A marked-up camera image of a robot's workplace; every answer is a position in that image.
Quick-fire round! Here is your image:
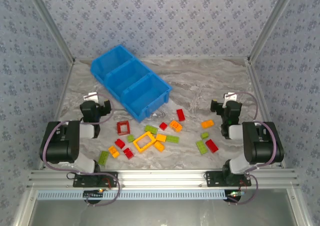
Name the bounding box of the red lego window frame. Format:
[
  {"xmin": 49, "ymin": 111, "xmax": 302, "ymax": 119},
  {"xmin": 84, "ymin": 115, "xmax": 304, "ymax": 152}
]
[{"xmin": 116, "ymin": 120, "xmax": 132, "ymax": 136}]

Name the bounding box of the blue three-compartment plastic bin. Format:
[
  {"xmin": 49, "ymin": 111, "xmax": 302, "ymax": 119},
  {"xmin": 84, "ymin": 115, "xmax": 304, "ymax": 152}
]
[{"xmin": 90, "ymin": 44, "xmax": 173, "ymax": 123}]

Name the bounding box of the orange lego arch brick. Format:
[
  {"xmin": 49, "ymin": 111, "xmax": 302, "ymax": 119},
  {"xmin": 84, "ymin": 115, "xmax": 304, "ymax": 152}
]
[{"xmin": 169, "ymin": 120, "xmax": 184, "ymax": 133}]

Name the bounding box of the yellow lego window frame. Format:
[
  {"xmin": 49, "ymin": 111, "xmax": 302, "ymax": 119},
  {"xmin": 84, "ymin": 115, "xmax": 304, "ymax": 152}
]
[{"xmin": 132, "ymin": 131, "xmax": 157, "ymax": 154}]

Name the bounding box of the small black controller board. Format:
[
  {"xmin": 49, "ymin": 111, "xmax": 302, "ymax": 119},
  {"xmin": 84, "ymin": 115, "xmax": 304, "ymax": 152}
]
[
  {"xmin": 83, "ymin": 189, "xmax": 105, "ymax": 200},
  {"xmin": 225, "ymin": 190, "xmax": 247, "ymax": 202}
]

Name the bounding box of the grey metal panel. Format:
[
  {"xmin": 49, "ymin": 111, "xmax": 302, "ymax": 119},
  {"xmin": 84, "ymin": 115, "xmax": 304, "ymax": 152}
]
[{"xmin": 29, "ymin": 200, "xmax": 297, "ymax": 226}]

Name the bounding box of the left arm white wrist camera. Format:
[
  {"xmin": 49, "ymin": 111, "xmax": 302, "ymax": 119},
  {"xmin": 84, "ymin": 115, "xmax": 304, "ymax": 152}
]
[{"xmin": 83, "ymin": 92, "xmax": 100, "ymax": 102}]

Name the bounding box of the arm white wrist camera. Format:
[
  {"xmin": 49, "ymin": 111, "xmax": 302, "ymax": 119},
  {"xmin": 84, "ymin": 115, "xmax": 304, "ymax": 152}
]
[
  {"xmin": 83, "ymin": 92, "xmax": 100, "ymax": 102},
  {"xmin": 223, "ymin": 92, "xmax": 238, "ymax": 103}
]

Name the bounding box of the right arm white wrist camera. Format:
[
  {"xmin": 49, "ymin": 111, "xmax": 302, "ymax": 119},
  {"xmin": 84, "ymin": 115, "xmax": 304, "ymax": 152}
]
[{"xmin": 223, "ymin": 92, "xmax": 238, "ymax": 103}]

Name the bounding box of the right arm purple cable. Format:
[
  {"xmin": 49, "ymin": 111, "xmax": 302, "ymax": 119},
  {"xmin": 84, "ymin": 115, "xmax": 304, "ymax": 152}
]
[{"xmin": 227, "ymin": 91, "xmax": 285, "ymax": 206}]

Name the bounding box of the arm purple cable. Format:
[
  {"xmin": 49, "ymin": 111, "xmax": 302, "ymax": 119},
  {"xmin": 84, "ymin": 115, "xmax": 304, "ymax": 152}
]
[
  {"xmin": 227, "ymin": 91, "xmax": 285, "ymax": 206},
  {"xmin": 41, "ymin": 93, "xmax": 121, "ymax": 207}
]

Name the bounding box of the aluminium table side rail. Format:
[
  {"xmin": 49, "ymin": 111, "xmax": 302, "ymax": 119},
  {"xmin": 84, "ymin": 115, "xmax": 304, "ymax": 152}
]
[
  {"xmin": 37, "ymin": 60, "xmax": 76, "ymax": 171},
  {"xmin": 246, "ymin": 58, "xmax": 287, "ymax": 169}
]

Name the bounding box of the thin aluminium table edge rail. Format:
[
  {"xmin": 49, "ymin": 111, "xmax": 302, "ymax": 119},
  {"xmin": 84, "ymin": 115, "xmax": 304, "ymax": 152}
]
[{"xmin": 74, "ymin": 56, "xmax": 249, "ymax": 61}]

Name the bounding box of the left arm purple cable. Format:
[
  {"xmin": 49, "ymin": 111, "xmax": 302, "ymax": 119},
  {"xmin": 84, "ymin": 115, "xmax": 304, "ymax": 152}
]
[{"xmin": 41, "ymin": 93, "xmax": 121, "ymax": 207}]

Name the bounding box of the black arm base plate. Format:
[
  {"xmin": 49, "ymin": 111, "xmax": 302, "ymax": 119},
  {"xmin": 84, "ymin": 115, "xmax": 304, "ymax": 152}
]
[
  {"xmin": 72, "ymin": 171, "xmax": 119, "ymax": 188},
  {"xmin": 204, "ymin": 171, "xmax": 252, "ymax": 188}
]

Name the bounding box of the long aluminium extrusion rail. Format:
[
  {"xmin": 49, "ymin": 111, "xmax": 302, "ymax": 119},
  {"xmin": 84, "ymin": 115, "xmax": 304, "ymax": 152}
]
[{"xmin": 26, "ymin": 169, "xmax": 300, "ymax": 189}]

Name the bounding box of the aluminium corner post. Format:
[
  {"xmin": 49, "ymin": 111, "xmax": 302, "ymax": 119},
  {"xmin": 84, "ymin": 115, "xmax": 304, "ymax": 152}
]
[
  {"xmin": 247, "ymin": 0, "xmax": 300, "ymax": 62},
  {"xmin": 24, "ymin": 0, "xmax": 76, "ymax": 63}
]

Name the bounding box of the slotted white cable duct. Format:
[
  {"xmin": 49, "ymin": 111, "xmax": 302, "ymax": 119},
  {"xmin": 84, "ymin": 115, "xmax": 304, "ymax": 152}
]
[{"xmin": 36, "ymin": 189, "xmax": 229, "ymax": 201}]

